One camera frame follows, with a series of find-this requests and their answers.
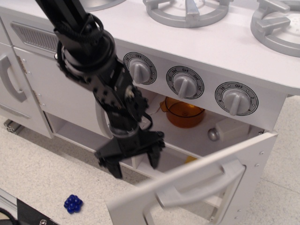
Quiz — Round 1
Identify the aluminium frame rail left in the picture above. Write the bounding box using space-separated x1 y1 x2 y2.
4 119 24 135

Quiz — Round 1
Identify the white toy kitchen unit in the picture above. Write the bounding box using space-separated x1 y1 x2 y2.
0 0 300 225

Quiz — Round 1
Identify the middle grey stove knob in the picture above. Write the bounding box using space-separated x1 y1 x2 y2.
166 66 204 99

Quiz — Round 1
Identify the silver cabinet door handle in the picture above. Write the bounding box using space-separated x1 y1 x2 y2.
95 103 113 139

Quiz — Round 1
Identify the orange transparent measuring cup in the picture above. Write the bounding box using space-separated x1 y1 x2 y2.
160 97 205 128

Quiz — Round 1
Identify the middle silver burner grate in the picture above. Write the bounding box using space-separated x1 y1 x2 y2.
143 0 232 28

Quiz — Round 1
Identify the silver oven door handle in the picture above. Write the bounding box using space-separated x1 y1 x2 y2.
157 160 245 208

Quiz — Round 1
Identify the left white cabinet door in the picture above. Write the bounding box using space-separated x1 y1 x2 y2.
0 43 53 138

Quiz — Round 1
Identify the left silver door handle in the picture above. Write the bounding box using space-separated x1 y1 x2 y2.
0 55 27 103

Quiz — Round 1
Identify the right grey stove knob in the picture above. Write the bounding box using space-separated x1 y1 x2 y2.
215 82 259 116

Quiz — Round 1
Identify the silver vent grille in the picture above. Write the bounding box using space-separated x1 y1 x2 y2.
11 22 59 53

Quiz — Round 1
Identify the blue toy berry cluster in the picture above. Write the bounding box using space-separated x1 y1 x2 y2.
63 194 83 214

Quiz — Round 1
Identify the grey stove knob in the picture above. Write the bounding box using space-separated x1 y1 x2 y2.
215 82 259 116
166 66 204 99
123 52 157 85

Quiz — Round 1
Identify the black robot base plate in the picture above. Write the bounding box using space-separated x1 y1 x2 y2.
0 198 59 225

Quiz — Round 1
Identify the left grey stove knob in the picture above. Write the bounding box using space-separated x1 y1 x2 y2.
123 52 157 85

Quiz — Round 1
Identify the white toy oven door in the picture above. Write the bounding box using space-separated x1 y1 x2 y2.
106 131 277 225

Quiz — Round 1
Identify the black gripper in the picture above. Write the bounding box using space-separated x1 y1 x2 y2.
95 130 165 178

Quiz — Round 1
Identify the right silver burner grate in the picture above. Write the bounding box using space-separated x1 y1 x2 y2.
250 0 300 57

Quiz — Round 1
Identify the white cabinet door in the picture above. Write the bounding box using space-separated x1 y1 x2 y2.
13 46 111 141
0 43 53 138

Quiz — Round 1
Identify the silver sink basin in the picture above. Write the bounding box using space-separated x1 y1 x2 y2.
80 0 125 12

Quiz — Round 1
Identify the silver burner grate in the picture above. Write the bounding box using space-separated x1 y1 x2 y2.
250 0 300 57
143 0 232 28

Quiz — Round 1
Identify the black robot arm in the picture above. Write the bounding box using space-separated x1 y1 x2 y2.
38 0 165 179

